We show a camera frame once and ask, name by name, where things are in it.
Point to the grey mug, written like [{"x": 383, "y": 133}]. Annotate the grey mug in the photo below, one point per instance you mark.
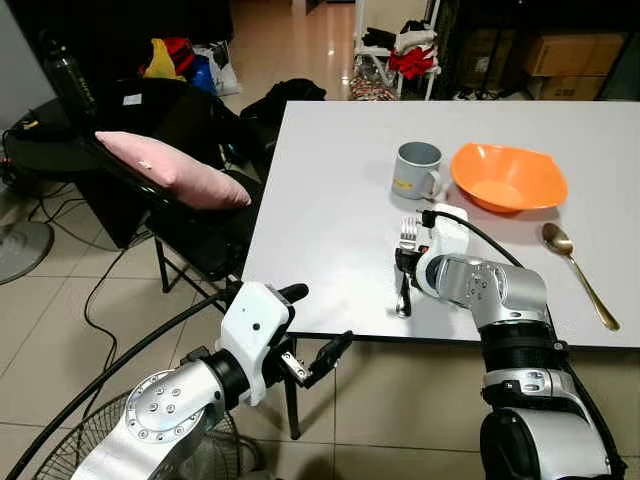
[{"x": 415, "y": 178}]

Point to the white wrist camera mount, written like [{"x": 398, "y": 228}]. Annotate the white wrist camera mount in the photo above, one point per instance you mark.
[
  {"x": 255, "y": 330},
  {"x": 448, "y": 232}
]

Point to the pink pillow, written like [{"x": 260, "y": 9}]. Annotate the pink pillow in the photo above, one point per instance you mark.
[{"x": 170, "y": 165}]

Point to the black jacket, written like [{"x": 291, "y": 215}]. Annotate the black jacket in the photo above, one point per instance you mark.
[{"x": 285, "y": 98}]

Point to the yellow plush item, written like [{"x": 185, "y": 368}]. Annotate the yellow plush item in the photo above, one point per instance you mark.
[{"x": 158, "y": 62}]

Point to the black cabinet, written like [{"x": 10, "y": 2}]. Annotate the black cabinet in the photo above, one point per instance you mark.
[{"x": 120, "y": 18}]

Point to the red bag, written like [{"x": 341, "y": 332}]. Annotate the red bag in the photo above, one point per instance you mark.
[{"x": 182, "y": 50}]

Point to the silver metal fork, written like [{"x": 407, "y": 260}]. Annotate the silver metal fork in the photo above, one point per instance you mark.
[{"x": 408, "y": 232}]

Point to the red cloth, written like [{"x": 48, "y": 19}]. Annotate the red cloth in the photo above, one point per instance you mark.
[{"x": 412, "y": 62}]

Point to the black round side table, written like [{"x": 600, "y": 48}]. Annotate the black round side table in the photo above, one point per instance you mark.
[{"x": 45, "y": 140}]

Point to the white clothes rack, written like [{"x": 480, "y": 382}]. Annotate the white clothes rack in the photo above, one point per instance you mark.
[{"x": 362, "y": 55}]

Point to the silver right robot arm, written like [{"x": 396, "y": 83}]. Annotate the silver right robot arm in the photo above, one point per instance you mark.
[{"x": 510, "y": 300}]

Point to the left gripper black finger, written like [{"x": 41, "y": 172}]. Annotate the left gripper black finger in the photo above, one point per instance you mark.
[
  {"x": 328, "y": 357},
  {"x": 294, "y": 293}
]

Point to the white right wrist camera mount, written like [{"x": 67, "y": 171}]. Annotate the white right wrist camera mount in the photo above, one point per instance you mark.
[{"x": 448, "y": 232}]

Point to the gold metal spoon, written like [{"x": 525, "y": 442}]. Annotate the gold metal spoon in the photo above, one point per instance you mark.
[{"x": 556, "y": 238}]

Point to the black folding chair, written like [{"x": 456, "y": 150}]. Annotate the black folding chair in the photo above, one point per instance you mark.
[{"x": 200, "y": 235}]

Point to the orange plastic bowl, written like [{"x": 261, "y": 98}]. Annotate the orange plastic bowl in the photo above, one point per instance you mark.
[{"x": 508, "y": 178}]

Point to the round grey fan base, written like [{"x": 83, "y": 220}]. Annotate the round grey fan base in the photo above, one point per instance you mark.
[{"x": 20, "y": 250}]

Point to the black shelf unit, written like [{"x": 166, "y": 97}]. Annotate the black shelf unit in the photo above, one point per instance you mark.
[{"x": 500, "y": 20}]

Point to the blue bag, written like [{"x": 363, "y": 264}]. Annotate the blue bag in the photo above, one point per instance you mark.
[{"x": 202, "y": 75}]

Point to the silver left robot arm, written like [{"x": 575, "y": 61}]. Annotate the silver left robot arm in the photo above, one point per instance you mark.
[{"x": 160, "y": 415}]

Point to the large cardboard box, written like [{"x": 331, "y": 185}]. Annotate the large cardboard box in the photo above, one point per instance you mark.
[{"x": 562, "y": 55}]

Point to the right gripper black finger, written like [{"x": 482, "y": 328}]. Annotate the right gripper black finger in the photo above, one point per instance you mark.
[{"x": 403, "y": 262}]

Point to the black table leg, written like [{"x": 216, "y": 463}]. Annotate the black table leg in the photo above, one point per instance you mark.
[{"x": 292, "y": 395}]

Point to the small cardboard box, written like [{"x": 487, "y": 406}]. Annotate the small cardboard box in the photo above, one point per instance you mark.
[{"x": 572, "y": 88}]

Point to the white plastic bag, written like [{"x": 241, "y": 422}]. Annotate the white plastic bag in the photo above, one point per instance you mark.
[{"x": 225, "y": 70}]

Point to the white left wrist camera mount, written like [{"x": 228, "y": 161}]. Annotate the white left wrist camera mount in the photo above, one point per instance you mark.
[{"x": 255, "y": 330}]

